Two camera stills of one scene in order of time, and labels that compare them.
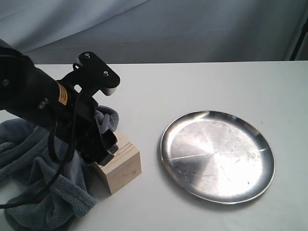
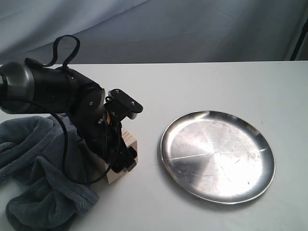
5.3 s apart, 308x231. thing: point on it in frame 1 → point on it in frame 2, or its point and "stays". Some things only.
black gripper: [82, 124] → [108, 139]
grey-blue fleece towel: [43, 177] stays
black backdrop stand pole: [304, 31] stays
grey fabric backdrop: [51, 32] stays
